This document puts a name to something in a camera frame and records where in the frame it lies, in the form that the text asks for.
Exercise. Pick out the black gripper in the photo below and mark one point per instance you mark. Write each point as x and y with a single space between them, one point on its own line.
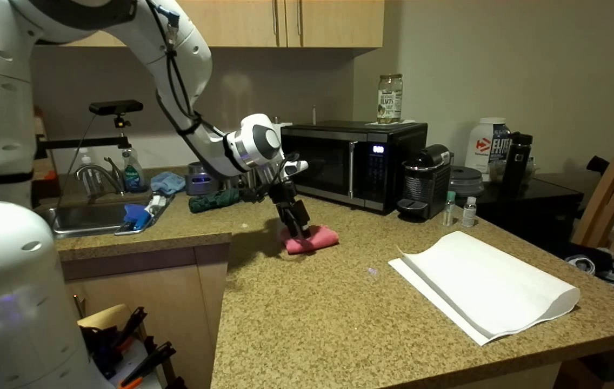
284 190

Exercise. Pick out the pink cloth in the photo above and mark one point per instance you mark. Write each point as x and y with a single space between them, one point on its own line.
318 241

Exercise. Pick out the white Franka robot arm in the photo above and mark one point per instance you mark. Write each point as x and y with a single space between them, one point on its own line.
179 72

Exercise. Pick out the dark green cloth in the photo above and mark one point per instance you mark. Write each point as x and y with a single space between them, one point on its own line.
212 199

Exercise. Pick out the black steel microwave oven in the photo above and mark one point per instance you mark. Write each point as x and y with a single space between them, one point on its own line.
365 169

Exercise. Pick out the dark grey kitchen appliance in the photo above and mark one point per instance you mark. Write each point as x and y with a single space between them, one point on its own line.
199 180

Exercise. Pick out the black coffee maker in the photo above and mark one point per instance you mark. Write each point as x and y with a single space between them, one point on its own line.
423 185

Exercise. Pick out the blue rag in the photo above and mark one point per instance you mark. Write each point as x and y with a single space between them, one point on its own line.
169 185

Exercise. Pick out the glass jar with lid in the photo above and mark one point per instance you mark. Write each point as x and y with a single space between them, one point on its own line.
390 101

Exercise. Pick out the small clear plastic bottle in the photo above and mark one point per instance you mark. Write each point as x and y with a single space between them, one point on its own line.
451 209
470 215

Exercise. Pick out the blue dish brush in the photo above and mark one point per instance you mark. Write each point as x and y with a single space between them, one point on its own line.
138 216

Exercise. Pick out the brown counter cabinet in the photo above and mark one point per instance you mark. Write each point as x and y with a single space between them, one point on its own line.
148 288

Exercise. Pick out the clear dish soap bottle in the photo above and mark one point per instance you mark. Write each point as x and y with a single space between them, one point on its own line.
132 175

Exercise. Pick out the white plastic jug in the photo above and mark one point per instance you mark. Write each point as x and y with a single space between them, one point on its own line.
482 147

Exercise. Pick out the white folded paper sheet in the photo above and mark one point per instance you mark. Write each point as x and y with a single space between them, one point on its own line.
488 288

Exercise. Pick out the steel kitchen sink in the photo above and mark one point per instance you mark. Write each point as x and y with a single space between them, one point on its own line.
92 216

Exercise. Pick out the metal faucet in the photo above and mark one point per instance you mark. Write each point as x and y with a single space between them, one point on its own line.
94 175

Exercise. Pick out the tan cardboard piece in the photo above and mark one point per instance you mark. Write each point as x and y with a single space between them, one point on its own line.
105 317

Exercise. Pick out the dark blue tool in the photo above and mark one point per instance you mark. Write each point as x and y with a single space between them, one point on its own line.
110 342

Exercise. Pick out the black tall bottle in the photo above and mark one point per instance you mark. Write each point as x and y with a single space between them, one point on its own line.
517 162

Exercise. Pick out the black side table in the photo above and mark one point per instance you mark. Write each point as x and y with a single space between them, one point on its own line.
530 209

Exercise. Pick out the wooden slat chair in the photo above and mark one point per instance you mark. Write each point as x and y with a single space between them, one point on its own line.
610 209

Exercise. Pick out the black and white bag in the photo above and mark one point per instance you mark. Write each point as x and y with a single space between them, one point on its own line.
610 271

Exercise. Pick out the black camera on mount arm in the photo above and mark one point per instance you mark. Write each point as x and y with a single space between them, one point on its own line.
115 107

